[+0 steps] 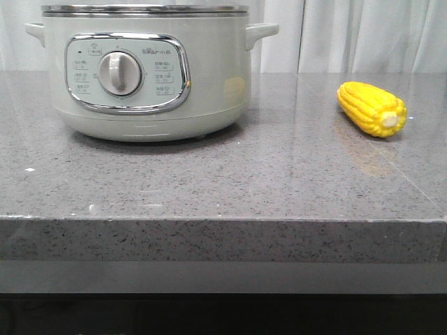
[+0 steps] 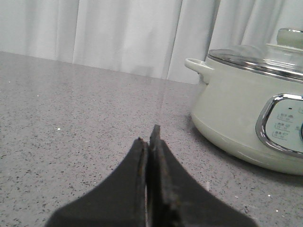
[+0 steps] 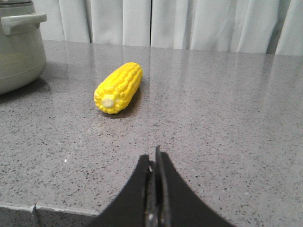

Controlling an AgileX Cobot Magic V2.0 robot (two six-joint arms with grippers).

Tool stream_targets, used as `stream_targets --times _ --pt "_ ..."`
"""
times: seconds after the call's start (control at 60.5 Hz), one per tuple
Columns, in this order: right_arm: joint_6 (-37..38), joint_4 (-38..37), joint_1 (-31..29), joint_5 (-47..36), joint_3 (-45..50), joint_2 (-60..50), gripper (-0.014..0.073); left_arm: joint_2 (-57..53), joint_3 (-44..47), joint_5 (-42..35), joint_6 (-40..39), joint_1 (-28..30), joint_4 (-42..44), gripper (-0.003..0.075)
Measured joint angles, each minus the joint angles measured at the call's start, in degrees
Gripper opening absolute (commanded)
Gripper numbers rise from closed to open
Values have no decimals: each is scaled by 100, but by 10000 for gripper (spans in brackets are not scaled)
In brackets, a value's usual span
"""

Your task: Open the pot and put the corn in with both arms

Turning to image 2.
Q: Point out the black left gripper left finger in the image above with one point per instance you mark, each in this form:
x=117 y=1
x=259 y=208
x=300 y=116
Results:
x=119 y=201

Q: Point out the glass pot lid with knob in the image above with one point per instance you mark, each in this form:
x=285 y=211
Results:
x=283 y=59

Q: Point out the white curtain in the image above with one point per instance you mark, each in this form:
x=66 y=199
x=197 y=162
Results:
x=144 y=37

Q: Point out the pale green electric cooking pot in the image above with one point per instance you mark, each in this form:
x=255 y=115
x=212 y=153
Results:
x=255 y=117

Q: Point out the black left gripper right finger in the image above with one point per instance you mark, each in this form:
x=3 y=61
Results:
x=178 y=200

